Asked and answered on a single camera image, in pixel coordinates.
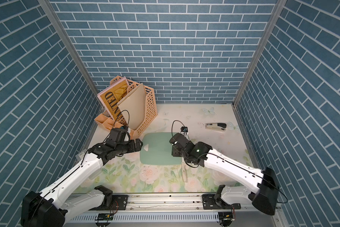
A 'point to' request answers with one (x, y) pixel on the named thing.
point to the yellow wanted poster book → (111, 95)
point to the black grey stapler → (216, 126)
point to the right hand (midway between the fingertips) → (176, 148)
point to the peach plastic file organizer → (107, 123)
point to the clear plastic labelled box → (80, 155)
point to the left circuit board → (104, 216)
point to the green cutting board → (157, 150)
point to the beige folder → (135, 103)
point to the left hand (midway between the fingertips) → (140, 145)
